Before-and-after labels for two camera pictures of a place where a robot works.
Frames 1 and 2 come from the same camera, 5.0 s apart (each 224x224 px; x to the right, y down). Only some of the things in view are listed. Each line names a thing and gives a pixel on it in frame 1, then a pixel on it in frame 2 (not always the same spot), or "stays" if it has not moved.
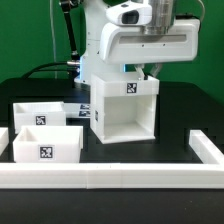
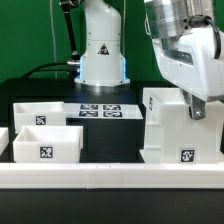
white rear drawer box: x=30 y=114 stays
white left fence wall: x=4 y=139 stays
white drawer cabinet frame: x=123 y=109 to x=172 y=136
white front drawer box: x=48 y=144 stays
